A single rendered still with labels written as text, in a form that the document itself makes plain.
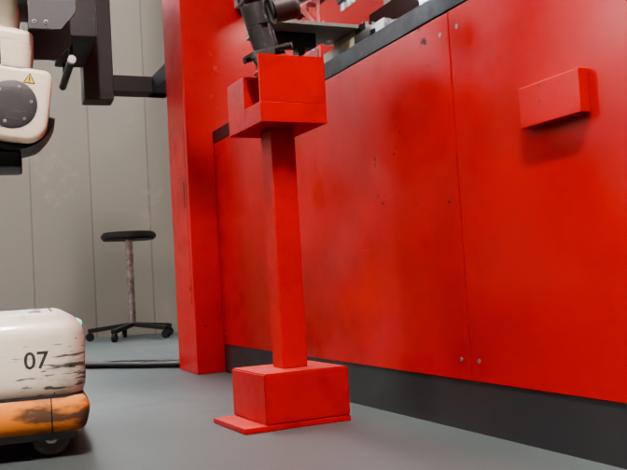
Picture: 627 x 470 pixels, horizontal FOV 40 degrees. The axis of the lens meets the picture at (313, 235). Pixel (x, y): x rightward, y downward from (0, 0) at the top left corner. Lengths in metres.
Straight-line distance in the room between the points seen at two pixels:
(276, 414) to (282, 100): 0.68
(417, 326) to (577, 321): 0.51
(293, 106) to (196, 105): 1.31
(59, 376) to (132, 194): 4.54
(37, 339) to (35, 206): 4.47
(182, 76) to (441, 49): 1.59
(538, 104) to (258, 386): 0.84
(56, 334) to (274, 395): 0.47
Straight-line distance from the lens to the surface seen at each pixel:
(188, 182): 3.13
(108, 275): 6.15
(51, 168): 6.20
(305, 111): 1.92
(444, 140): 1.76
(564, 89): 1.44
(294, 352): 1.94
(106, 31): 3.75
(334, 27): 2.39
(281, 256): 1.92
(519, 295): 1.57
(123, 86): 3.71
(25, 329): 1.73
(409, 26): 1.90
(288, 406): 1.87
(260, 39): 1.94
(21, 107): 1.96
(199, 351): 3.11
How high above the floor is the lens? 0.31
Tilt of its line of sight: 3 degrees up
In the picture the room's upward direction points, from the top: 3 degrees counter-clockwise
